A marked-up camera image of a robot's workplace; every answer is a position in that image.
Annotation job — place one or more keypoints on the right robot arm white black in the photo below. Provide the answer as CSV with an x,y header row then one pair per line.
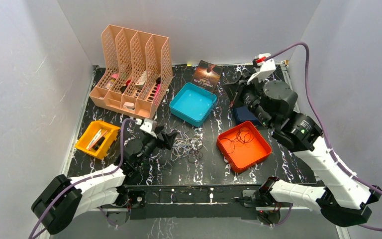
x,y
341,200

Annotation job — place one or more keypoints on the aluminium frame rail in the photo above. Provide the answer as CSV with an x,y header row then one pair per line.
x,y
341,232

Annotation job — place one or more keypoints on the pink bottle in organizer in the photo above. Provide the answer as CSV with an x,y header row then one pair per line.
x,y
110,81

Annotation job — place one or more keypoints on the orange square tray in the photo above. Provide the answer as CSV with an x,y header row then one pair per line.
x,y
243,147

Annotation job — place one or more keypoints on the navy blue square tray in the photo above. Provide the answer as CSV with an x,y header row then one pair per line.
x,y
242,114

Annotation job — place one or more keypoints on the teal square tray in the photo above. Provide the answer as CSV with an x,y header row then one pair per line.
x,y
193,104

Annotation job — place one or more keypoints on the pink marker in organizer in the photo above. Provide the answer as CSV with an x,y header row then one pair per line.
x,y
157,92

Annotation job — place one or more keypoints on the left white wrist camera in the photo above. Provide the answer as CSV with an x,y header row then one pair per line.
x,y
148,126

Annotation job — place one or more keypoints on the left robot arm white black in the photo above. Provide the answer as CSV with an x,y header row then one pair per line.
x,y
66,198

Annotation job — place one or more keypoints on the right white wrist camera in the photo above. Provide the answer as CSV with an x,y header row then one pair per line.
x,y
264,66

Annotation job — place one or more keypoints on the yellow small bin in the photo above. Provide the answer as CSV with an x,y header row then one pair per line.
x,y
90,132

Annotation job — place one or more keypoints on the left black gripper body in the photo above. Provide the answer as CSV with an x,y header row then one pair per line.
x,y
159,139

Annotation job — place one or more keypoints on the pink plastic file organizer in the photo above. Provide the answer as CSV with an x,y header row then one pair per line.
x,y
129,53

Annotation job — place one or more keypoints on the white box in organizer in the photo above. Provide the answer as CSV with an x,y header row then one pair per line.
x,y
142,80

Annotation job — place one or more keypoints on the pens in yellow bin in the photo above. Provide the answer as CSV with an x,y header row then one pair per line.
x,y
97,140

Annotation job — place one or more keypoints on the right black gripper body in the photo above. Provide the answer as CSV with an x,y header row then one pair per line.
x,y
251,99

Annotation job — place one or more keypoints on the dark book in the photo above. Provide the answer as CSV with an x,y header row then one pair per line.
x,y
207,76

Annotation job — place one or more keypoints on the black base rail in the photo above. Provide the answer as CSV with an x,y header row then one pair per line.
x,y
193,201

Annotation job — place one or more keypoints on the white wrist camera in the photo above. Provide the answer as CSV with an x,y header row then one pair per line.
x,y
264,66
148,126

